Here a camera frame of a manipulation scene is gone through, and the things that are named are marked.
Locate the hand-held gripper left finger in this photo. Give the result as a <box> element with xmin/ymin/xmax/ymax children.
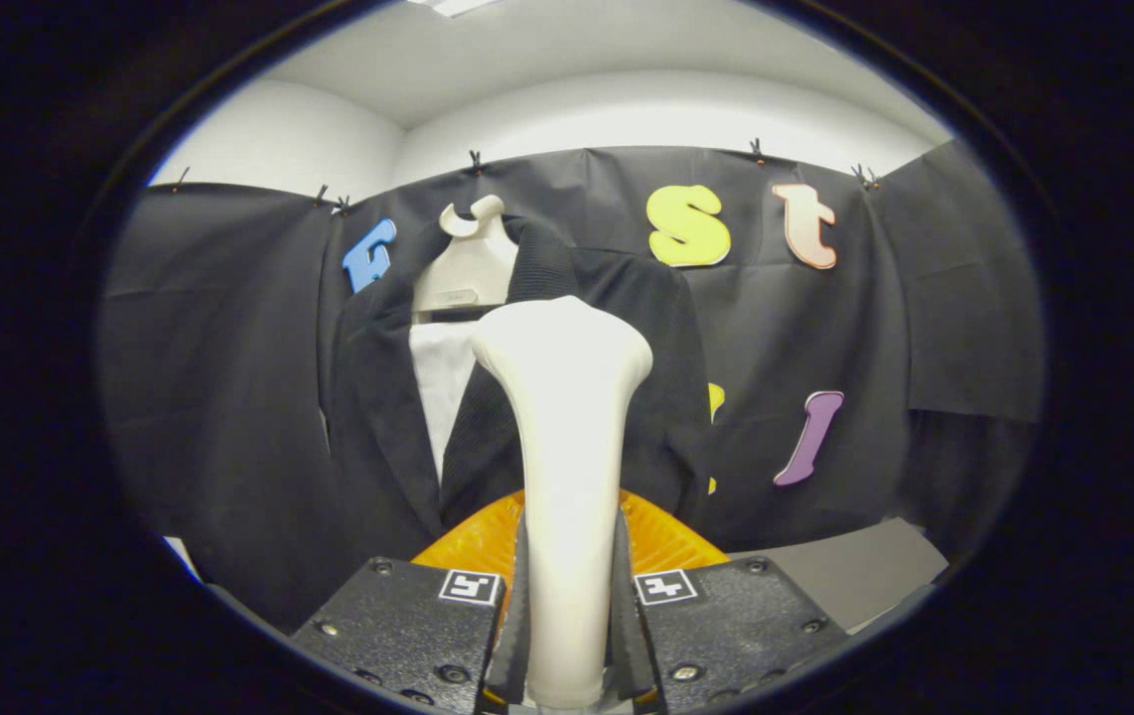
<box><xmin>291</xmin><ymin>489</ymin><xmax>532</xmax><ymax>715</ymax></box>

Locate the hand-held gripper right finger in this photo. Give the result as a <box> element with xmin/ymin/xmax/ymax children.
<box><xmin>612</xmin><ymin>489</ymin><xmax>851</xmax><ymax>715</ymax></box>

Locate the white garment steamer head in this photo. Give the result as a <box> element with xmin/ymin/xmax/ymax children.
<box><xmin>471</xmin><ymin>295</ymin><xmax>654</xmax><ymax>708</ymax></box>

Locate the black suit jacket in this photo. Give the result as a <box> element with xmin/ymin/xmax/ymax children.
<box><xmin>329</xmin><ymin>216</ymin><xmax>712</xmax><ymax>597</ymax></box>

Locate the white shirt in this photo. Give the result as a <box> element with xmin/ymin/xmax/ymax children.
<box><xmin>408</xmin><ymin>320</ymin><xmax>481</xmax><ymax>485</ymax></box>

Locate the cream clothes hanger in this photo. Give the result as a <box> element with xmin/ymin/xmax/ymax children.
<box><xmin>411</xmin><ymin>195</ymin><xmax>520</xmax><ymax>324</ymax></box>

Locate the grey cabinet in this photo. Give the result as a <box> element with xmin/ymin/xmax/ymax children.
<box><xmin>731</xmin><ymin>516</ymin><xmax>950</xmax><ymax>634</ymax></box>

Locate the black backdrop cloth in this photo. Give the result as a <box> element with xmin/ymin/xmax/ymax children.
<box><xmin>98</xmin><ymin>139</ymin><xmax>1045</xmax><ymax>637</ymax></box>

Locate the ceiling light panel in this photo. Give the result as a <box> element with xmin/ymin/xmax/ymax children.
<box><xmin>408</xmin><ymin>0</ymin><xmax>500</xmax><ymax>18</ymax></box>

